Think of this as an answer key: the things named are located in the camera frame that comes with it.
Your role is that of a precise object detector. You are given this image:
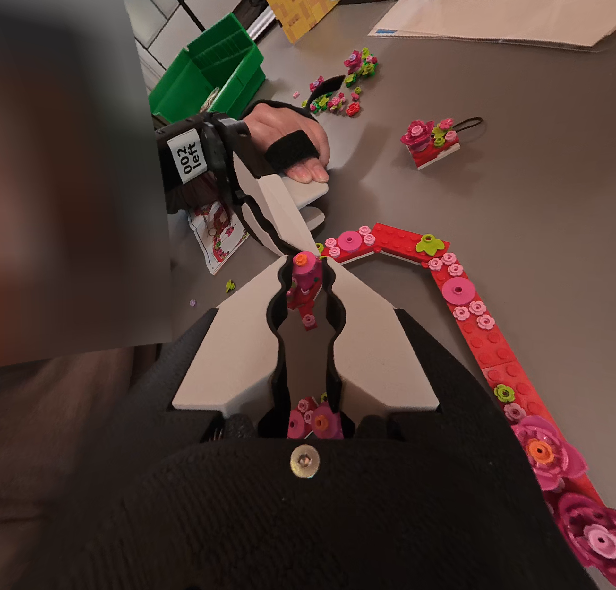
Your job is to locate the flowered red toy brick segment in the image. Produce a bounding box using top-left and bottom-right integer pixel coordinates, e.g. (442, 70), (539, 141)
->
(286, 251), (323, 332)

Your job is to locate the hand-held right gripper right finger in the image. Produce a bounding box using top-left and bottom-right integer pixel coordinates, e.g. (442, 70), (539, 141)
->
(321, 255), (440, 427)

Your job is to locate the instruction booklet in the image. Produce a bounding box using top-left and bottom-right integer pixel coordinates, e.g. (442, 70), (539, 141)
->
(188, 201), (251, 276)

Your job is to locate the yellow building set box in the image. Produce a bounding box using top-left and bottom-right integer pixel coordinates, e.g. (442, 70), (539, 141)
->
(253, 0), (369, 44)

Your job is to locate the person's left hand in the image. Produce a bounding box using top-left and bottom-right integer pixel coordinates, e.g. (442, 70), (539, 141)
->
(243, 111), (331, 185)

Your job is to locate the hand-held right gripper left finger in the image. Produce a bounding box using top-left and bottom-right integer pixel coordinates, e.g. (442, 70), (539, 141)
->
(172, 254), (295, 427)

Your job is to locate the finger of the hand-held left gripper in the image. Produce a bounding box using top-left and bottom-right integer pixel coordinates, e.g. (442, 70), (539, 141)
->
(233, 152), (331, 256)
(240, 201), (295, 259)

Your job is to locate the person's left forearm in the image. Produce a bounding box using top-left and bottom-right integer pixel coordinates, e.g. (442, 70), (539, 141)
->
(166, 176), (227, 215)

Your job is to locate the red toy brick heart frame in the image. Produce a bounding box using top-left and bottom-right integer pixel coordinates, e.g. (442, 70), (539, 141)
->
(287, 223), (616, 574)

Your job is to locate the black floor strip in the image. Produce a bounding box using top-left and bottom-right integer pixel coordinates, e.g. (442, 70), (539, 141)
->
(159, 0), (209, 33)

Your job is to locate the pile of loose brick flowers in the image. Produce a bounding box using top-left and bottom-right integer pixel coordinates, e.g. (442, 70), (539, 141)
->
(293, 46), (379, 118)

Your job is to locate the clear document sleeve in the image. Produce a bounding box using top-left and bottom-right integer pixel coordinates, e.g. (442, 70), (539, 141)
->
(368, 0), (616, 51)

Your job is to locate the small red toy brick ornament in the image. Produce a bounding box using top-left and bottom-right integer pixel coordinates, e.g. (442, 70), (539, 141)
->
(400, 117), (484, 171)

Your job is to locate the green plastic bin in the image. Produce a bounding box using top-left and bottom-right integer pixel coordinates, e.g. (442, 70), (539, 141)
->
(148, 12), (266, 125)

